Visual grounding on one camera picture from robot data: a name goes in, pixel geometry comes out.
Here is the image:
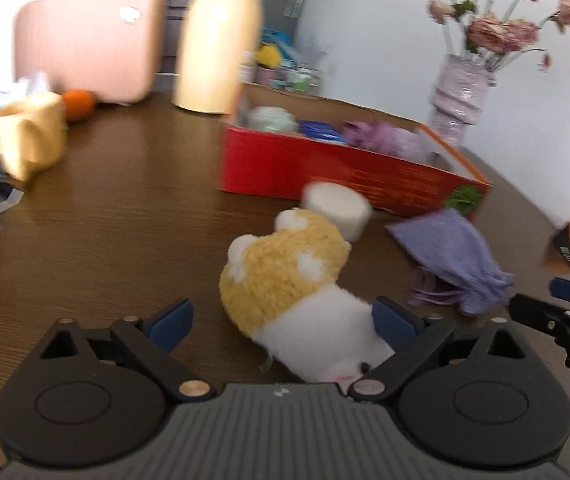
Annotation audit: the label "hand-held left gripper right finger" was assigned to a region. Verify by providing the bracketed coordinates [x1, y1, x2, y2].
[349, 297, 533, 403]

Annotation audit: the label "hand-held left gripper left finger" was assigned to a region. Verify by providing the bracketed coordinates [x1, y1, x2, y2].
[40, 299, 216, 403]

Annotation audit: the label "lavender drawstring pouch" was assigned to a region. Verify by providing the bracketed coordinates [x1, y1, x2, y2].
[385, 208, 514, 317]

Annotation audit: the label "yellow white hamster plush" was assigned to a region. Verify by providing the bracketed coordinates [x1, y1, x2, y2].
[219, 208, 397, 391]

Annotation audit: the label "red cardboard box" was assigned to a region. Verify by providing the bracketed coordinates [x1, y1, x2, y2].
[219, 81, 492, 222]

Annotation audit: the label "lavender chunky knit ball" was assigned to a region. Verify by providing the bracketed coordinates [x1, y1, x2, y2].
[341, 120, 428, 163]

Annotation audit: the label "blue packet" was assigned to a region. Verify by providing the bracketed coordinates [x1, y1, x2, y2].
[299, 120, 348, 145]

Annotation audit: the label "mint green plush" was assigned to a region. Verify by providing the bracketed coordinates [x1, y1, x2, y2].
[246, 106, 299, 133]

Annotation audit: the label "lilac ceramic vase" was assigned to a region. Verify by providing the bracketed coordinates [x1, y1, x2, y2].
[427, 54, 496, 148]

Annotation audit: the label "yellow mug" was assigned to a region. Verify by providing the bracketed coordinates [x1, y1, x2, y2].
[0, 92, 69, 182]

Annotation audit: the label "orange fruit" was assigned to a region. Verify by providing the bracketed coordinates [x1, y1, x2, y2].
[62, 89, 97, 122]

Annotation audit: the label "dried pink roses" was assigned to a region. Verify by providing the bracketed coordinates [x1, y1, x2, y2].
[409, 0, 570, 73]

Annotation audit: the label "tissue pack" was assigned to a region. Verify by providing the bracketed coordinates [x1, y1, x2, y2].
[0, 72, 51, 111]

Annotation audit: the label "blue yellow clutter pile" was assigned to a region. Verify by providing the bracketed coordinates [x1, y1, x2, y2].
[255, 30, 326, 93]

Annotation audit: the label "dark brown door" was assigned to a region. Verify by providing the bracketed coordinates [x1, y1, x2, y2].
[152, 0, 218, 75]

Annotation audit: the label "pink hard-shell suitcase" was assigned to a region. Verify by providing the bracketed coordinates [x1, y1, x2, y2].
[14, 0, 167, 106]

